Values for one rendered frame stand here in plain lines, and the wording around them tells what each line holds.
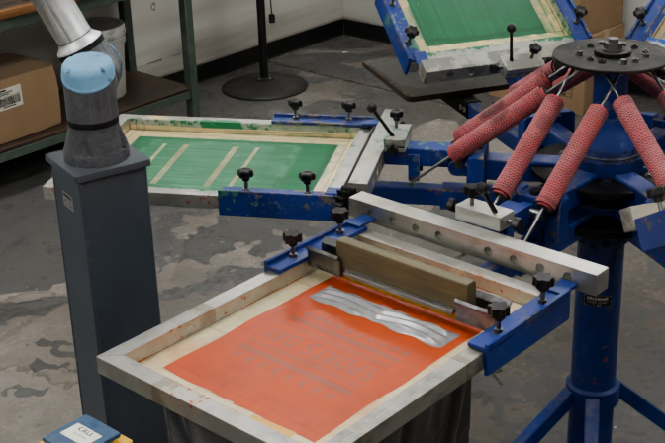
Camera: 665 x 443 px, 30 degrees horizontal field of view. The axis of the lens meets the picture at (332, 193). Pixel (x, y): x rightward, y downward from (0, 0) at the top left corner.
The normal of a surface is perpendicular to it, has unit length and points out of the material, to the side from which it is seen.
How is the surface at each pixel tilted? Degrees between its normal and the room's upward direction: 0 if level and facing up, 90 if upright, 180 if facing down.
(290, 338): 0
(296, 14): 90
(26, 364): 0
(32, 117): 90
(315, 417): 0
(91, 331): 90
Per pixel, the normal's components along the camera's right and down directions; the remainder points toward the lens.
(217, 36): 0.75, 0.24
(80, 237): -0.83, 0.24
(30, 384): -0.03, -0.92
